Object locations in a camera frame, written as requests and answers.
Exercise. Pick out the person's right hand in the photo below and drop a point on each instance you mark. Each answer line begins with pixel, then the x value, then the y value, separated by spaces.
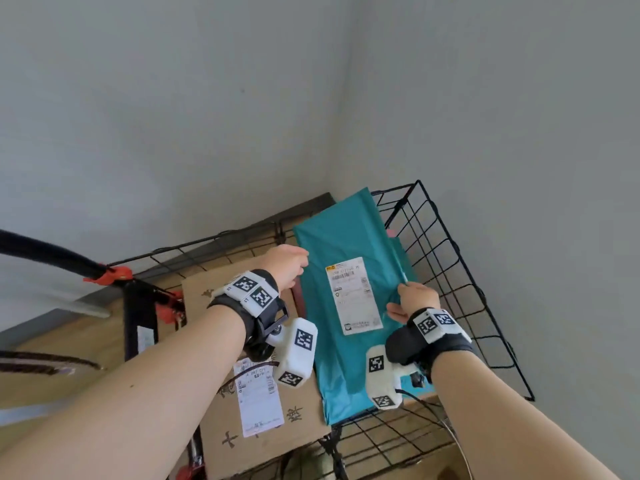
pixel 417 299

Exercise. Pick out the person's left hand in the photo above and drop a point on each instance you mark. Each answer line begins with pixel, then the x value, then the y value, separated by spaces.
pixel 285 264

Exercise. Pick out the pink mailer bag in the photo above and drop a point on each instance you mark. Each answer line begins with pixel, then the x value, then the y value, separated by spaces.
pixel 390 232

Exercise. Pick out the cardboard box red-marked label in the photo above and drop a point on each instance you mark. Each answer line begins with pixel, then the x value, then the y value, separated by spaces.
pixel 300 434

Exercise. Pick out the person's left forearm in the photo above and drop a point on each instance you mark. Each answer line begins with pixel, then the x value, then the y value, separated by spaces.
pixel 115 404

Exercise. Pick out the person's right forearm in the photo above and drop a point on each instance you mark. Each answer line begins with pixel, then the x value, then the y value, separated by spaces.
pixel 510 429

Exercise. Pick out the white wrist camera with markers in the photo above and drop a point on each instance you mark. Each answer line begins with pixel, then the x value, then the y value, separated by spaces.
pixel 382 379
pixel 297 354

